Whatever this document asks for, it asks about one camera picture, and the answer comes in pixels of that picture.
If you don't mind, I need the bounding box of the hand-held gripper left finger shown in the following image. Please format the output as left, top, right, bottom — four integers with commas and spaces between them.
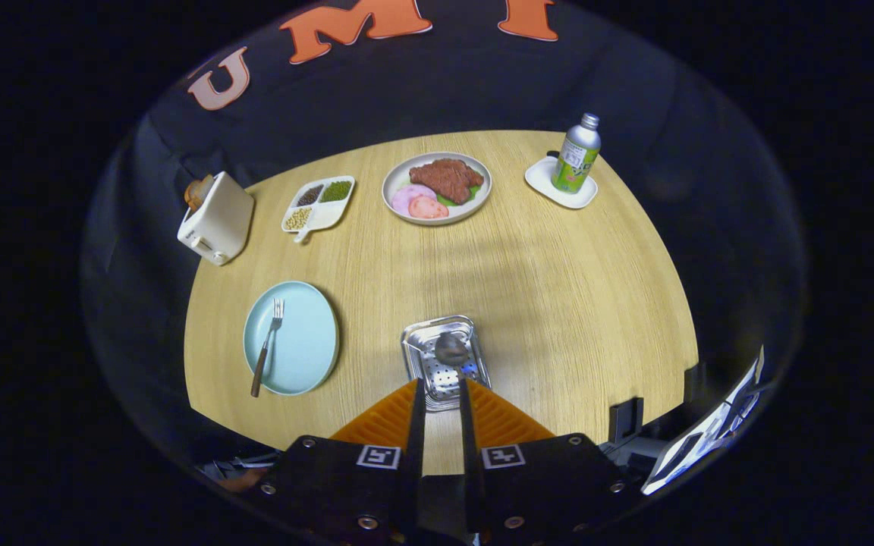
244, 378, 429, 546

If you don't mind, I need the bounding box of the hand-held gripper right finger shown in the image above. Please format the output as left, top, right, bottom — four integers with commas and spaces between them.
458, 378, 627, 546

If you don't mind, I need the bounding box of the spoon with wooden handle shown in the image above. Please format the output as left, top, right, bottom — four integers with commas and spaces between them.
435, 331, 472, 380

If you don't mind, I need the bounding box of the fork with wooden handle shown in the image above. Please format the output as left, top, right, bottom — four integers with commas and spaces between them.
250, 298, 286, 399

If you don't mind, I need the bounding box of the perforated metal basket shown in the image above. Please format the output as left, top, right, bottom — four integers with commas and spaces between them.
401, 315, 492, 413

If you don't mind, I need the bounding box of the light blue plate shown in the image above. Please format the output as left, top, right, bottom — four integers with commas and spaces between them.
244, 281, 340, 397

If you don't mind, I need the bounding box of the red tomato slice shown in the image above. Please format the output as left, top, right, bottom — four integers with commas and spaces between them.
408, 196, 450, 221

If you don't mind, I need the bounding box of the white divided dish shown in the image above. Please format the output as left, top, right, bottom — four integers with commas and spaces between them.
281, 176, 356, 244

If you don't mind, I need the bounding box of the pink ham slice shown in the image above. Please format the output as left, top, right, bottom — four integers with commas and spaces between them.
391, 184, 438, 218

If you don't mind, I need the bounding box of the green lettuce leaf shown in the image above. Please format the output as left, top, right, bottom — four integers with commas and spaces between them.
437, 184, 483, 208

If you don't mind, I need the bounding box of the round white dinner plate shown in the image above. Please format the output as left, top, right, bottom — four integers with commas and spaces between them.
382, 152, 492, 227

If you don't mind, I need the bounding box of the brown steak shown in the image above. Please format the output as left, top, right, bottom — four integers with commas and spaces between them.
409, 158, 485, 205

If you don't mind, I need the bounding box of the small white square plate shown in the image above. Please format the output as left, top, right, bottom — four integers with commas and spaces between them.
524, 155, 599, 210

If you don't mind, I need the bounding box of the cream toaster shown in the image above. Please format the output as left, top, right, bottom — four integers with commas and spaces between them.
177, 171, 256, 267

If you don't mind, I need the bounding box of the green drink bottle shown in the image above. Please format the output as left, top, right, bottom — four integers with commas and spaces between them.
551, 113, 602, 195

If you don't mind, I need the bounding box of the toasted bread slice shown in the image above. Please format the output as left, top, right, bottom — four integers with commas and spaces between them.
184, 174, 215, 212

